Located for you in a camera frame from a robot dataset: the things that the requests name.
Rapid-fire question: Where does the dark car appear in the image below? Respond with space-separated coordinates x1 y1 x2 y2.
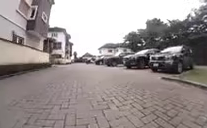
104 51 135 68
94 55 108 66

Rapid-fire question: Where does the white house dark roof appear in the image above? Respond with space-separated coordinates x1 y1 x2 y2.
44 26 74 65
97 42 133 57

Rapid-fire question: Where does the grey brick paved road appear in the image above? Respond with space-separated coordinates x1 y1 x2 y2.
0 62 207 128

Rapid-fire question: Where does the black car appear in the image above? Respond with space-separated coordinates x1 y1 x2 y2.
122 48 161 70
148 44 195 75

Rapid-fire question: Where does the row of trees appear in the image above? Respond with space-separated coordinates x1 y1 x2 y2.
122 0 207 53

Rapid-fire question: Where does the concrete kerb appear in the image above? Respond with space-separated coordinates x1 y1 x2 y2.
160 76 207 93

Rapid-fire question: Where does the grass verge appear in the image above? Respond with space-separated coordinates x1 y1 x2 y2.
177 65 207 88

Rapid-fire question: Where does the dark fence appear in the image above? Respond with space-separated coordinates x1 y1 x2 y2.
188 32 207 67

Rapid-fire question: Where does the grey white house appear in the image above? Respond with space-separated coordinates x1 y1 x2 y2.
0 0 55 52

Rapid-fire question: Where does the cream boundary wall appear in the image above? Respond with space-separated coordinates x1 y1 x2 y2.
0 35 51 79

